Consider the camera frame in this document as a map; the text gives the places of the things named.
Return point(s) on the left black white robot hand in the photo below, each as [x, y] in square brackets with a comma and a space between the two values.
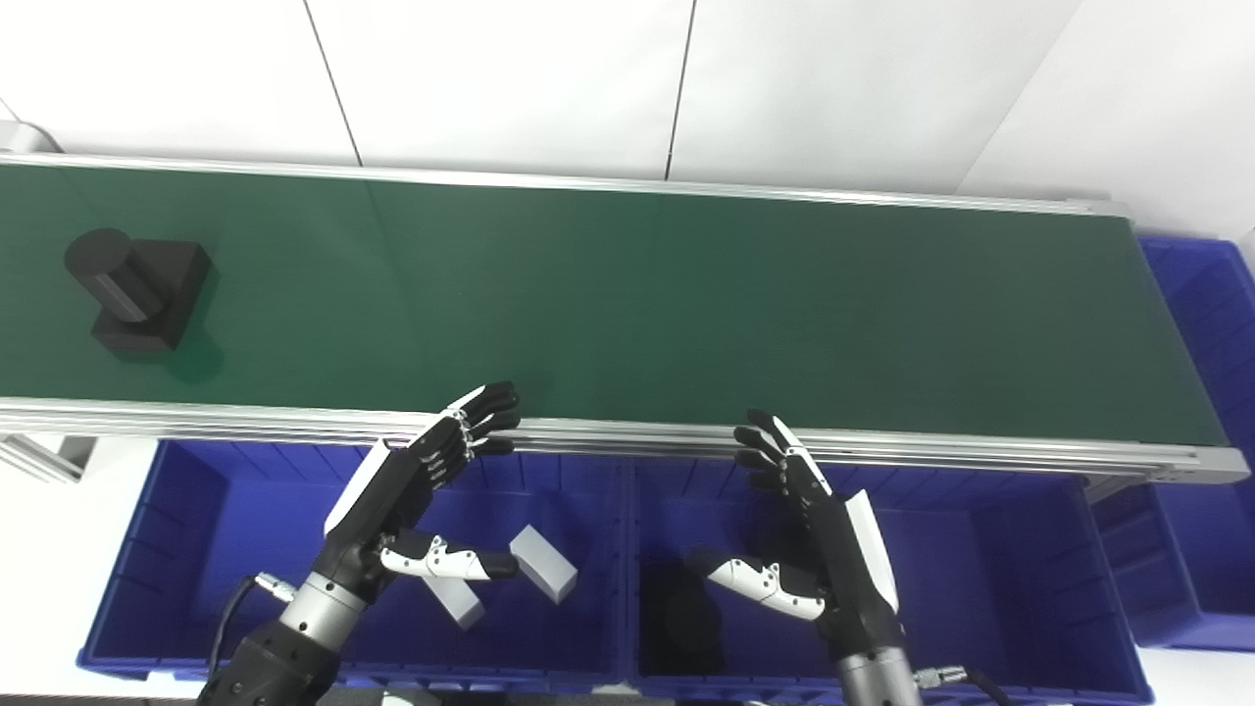
[392, 490]

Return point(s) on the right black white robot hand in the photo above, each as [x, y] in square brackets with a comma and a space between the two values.
[853, 569]

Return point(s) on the black cylinder block part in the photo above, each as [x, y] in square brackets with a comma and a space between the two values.
[147, 289]
[681, 628]

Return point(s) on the left black silver robot arm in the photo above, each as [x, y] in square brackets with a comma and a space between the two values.
[284, 657]

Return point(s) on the right black silver robot arm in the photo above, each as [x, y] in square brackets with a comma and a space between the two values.
[878, 681]

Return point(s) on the green conveyor belt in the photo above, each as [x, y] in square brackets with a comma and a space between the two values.
[882, 453]
[637, 304]

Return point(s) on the blue plastic bin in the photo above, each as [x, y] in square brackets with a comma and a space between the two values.
[1000, 588]
[1196, 549]
[245, 529]

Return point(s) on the aluminium conveyor leg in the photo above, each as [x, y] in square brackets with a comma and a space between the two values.
[39, 456]

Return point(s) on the white rectangular block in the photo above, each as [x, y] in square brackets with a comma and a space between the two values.
[456, 600]
[544, 564]

